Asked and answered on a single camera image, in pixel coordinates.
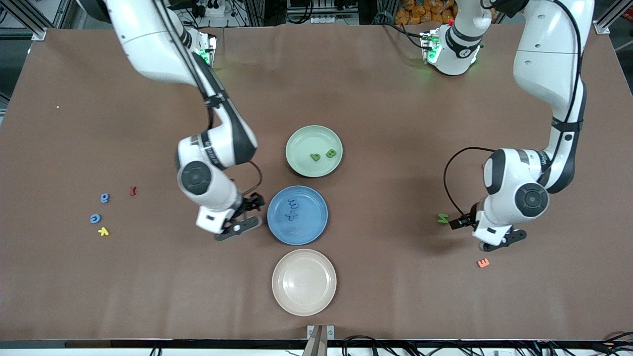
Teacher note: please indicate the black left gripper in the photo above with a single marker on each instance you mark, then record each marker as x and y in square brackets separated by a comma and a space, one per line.
[467, 219]

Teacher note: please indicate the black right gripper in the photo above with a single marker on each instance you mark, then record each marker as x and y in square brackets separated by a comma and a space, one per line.
[249, 203]

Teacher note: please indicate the green foam letter N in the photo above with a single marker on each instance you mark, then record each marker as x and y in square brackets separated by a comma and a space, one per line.
[442, 218]

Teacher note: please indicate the blue foam letter E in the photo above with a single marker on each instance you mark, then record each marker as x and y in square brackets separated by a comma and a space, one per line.
[293, 202]

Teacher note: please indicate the blue foam letter X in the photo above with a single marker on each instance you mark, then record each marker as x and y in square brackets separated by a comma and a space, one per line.
[292, 215]

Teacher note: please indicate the blue foam letter G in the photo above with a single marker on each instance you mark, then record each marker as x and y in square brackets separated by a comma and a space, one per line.
[95, 218]

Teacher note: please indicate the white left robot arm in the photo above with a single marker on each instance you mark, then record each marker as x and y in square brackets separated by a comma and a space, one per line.
[529, 198]

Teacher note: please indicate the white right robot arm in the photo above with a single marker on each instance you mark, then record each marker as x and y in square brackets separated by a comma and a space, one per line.
[203, 183]

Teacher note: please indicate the orange foam letter E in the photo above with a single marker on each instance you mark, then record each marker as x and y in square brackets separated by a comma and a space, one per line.
[483, 263]

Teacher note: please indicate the blue round plate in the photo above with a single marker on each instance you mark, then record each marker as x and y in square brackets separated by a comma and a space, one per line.
[306, 227]

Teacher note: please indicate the green round plate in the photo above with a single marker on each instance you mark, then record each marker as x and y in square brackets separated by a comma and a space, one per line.
[301, 165]

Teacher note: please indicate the beige round plate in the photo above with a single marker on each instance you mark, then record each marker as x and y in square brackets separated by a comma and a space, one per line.
[304, 282]

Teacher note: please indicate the brown table cover sheet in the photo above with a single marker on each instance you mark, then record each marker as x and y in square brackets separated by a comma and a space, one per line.
[198, 296]

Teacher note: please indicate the black table edge strip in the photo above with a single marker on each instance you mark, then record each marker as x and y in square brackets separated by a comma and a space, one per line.
[198, 343]

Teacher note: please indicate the yellow foam letter K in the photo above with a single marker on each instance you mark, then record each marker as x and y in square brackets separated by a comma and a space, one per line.
[103, 231]

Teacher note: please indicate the white power strip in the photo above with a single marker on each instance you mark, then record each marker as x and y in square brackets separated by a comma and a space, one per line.
[217, 10]

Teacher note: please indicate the orange packaged goods pile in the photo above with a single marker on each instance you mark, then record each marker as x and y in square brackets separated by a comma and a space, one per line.
[425, 12]

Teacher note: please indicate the metal table edge bracket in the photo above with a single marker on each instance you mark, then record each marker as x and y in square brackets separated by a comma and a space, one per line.
[330, 332]

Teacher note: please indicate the tan upright post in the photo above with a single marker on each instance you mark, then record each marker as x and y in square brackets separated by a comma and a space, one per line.
[316, 346]

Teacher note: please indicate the aluminium frame profile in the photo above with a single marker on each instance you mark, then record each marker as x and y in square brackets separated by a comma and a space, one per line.
[37, 32]
[601, 27]

